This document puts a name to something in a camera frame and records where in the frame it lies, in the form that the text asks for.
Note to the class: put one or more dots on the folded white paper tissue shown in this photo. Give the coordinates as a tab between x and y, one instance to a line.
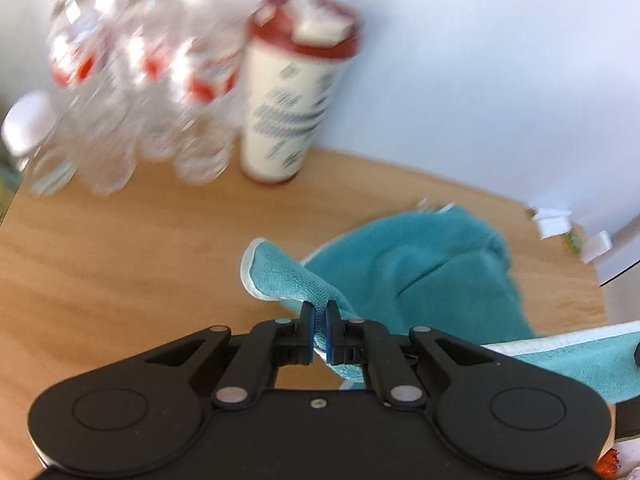
552	222

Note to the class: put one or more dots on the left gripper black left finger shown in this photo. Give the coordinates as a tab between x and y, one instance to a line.
236	369

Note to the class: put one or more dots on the teal towel with white trim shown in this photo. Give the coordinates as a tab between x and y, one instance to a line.
445	269

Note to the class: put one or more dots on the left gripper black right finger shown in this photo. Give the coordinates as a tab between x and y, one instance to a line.
403	371

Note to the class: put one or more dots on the clear water bottle red label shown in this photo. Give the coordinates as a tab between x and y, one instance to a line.
81	53

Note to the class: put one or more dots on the white cup with red lid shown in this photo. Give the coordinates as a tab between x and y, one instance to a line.
295	55

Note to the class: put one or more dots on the orange object at corner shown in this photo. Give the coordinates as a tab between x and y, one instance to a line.
608	464

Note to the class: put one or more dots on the glass jar with white lid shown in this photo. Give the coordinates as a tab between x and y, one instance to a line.
31	133

